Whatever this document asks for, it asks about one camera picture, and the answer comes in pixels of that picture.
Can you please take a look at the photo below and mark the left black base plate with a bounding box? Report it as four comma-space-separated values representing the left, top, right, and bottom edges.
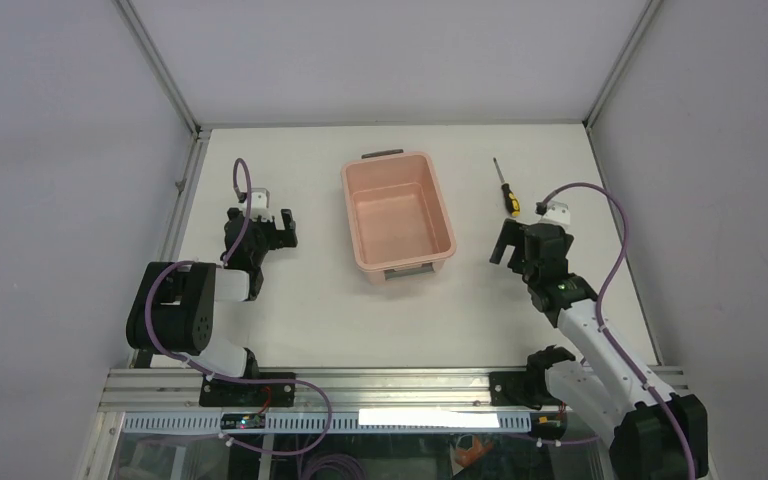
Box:
198, 371, 296, 409

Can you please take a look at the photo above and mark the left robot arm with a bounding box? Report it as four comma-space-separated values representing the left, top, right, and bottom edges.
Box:
126, 207, 298, 381

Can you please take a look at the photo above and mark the white slotted cable duct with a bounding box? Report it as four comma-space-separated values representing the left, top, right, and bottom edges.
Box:
122, 408, 565, 436

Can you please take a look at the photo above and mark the pink plastic bin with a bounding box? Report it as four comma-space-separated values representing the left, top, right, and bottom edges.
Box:
341, 149, 456, 284

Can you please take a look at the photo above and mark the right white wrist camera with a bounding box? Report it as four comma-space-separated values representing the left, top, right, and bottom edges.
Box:
539, 200, 571, 228

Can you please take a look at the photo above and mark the aluminium front rail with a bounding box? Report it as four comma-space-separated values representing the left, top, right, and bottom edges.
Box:
97, 366, 690, 414

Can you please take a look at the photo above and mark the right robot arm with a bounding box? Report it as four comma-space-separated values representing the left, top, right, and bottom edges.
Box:
489, 219, 710, 479

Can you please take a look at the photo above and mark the black yellow screwdriver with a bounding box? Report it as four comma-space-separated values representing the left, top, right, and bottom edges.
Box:
493, 157, 521, 218

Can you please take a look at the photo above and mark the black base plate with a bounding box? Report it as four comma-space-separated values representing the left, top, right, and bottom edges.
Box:
488, 370, 561, 410
198, 371, 296, 409

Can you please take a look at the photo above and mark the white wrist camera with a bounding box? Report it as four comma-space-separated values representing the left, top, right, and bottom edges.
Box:
539, 200, 571, 228
243, 188, 274, 222

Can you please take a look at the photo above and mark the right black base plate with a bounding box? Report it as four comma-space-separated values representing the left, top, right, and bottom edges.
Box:
488, 370, 561, 410

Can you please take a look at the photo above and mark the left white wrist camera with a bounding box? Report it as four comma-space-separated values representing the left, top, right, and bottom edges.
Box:
243, 188, 274, 222

